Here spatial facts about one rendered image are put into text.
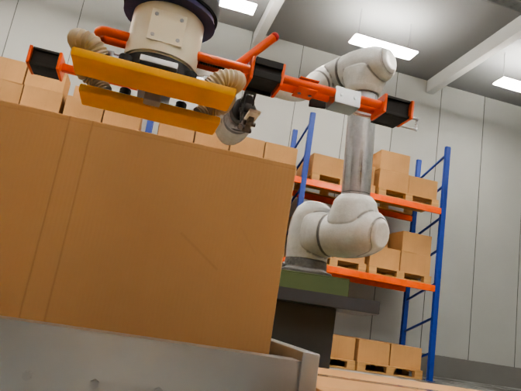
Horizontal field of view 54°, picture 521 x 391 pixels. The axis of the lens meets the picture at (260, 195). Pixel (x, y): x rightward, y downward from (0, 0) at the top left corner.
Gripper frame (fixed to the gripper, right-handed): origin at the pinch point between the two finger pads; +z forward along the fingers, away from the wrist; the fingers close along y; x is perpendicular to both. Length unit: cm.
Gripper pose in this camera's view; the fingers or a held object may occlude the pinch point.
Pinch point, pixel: (258, 88)
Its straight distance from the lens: 137.4
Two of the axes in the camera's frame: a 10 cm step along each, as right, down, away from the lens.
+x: -9.5, -2.1, -2.1
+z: 2.5, -1.8, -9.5
